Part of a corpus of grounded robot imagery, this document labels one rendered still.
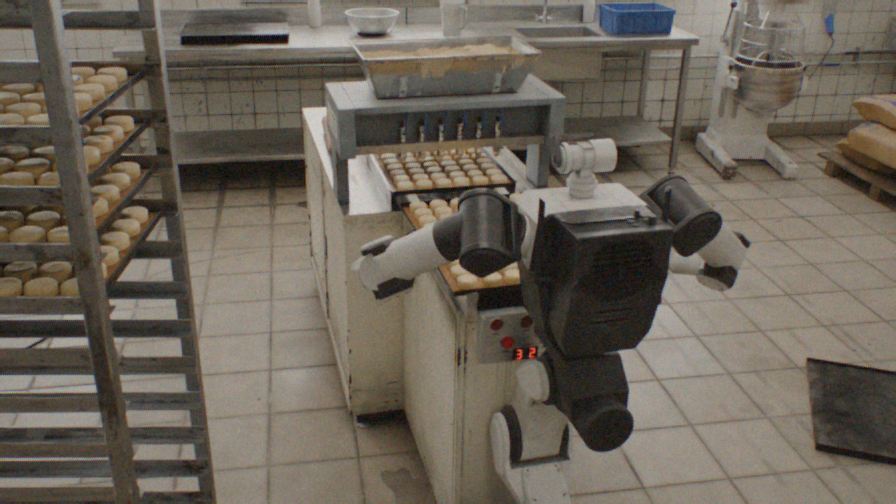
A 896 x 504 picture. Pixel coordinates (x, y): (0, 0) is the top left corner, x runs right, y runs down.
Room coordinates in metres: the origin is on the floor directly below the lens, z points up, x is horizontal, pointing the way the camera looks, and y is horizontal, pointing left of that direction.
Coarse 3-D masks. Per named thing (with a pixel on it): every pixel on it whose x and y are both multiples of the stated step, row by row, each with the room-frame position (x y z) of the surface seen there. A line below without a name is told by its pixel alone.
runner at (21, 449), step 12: (0, 444) 1.16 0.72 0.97; (12, 444) 1.16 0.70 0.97; (24, 444) 1.16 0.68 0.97; (36, 444) 1.17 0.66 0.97; (48, 444) 1.17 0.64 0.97; (60, 444) 1.17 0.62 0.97; (72, 444) 1.17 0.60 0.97; (84, 444) 1.17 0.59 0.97; (96, 444) 1.17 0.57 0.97; (0, 456) 1.16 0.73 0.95; (12, 456) 1.16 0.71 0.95; (24, 456) 1.16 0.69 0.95; (36, 456) 1.17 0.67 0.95; (48, 456) 1.17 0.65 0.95; (60, 456) 1.17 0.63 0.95; (72, 456) 1.17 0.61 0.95; (84, 456) 1.17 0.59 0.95; (96, 456) 1.17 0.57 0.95
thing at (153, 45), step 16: (144, 0) 1.59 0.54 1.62; (144, 32) 1.59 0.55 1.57; (160, 32) 1.61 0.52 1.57; (144, 48) 1.59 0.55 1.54; (160, 48) 1.60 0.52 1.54; (160, 80) 1.59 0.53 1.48; (160, 96) 1.59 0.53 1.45; (160, 128) 1.59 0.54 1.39; (160, 144) 1.59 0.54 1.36; (176, 160) 1.61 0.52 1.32; (160, 176) 1.59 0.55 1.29; (176, 176) 1.60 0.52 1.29; (176, 192) 1.59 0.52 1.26; (176, 224) 1.59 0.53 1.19; (176, 272) 1.59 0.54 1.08; (176, 304) 1.59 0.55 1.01; (192, 304) 1.61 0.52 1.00; (192, 320) 1.60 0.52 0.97; (192, 336) 1.59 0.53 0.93; (192, 352) 1.59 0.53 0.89; (192, 384) 1.59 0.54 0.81; (192, 416) 1.59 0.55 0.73; (208, 432) 1.62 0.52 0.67; (208, 448) 1.60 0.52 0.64; (208, 480) 1.59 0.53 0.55
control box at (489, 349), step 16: (480, 320) 1.87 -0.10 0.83; (512, 320) 1.89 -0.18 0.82; (480, 336) 1.87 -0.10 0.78; (496, 336) 1.88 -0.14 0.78; (512, 336) 1.89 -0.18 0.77; (528, 336) 1.90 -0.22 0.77; (480, 352) 1.87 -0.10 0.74; (496, 352) 1.88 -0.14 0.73; (512, 352) 1.89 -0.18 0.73; (528, 352) 1.90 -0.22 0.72
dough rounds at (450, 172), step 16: (384, 160) 2.83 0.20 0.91; (416, 160) 2.82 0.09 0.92; (432, 160) 2.82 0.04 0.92; (448, 160) 2.81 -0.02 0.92; (464, 160) 2.82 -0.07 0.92; (480, 160) 2.82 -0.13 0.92; (400, 176) 2.64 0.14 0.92; (416, 176) 2.65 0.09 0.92; (432, 176) 2.65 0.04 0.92; (448, 176) 2.71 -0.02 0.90; (464, 176) 2.67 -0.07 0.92; (480, 176) 2.66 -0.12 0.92; (496, 176) 2.66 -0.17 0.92
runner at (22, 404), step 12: (0, 396) 1.17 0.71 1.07; (12, 396) 1.17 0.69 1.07; (24, 396) 1.17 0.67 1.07; (36, 396) 1.17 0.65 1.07; (48, 396) 1.17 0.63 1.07; (60, 396) 1.17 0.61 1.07; (72, 396) 1.17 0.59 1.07; (84, 396) 1.17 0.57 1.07; (96, 396) 1.17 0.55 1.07; (0, 408) 1.16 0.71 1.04; (12, 408) 1.16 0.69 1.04; (24, 408) 1.17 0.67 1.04; (36, 408) 1.17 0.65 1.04; (48, 408) 1.17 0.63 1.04; (60, 408) 1.17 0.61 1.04; (72, 408) 1.17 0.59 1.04; (84, 408) 1.17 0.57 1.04; (96, 408) 1.17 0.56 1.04
